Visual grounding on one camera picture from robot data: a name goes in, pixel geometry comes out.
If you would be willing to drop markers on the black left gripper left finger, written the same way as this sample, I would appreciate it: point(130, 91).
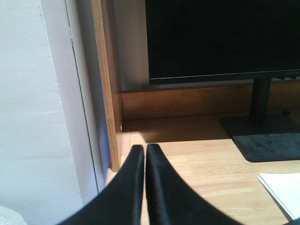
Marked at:
point(120, 202)

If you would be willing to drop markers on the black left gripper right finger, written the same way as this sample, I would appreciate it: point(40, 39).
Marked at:
point(170, 200)

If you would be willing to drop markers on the white paper sheet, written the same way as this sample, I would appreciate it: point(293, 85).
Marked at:
point(285, 188)

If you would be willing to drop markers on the black monitor stand base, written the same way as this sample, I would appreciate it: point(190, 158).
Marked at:
point(261, 137)

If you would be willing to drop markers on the black computer monitor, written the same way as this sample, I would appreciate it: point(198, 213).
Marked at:
point(193, 41)

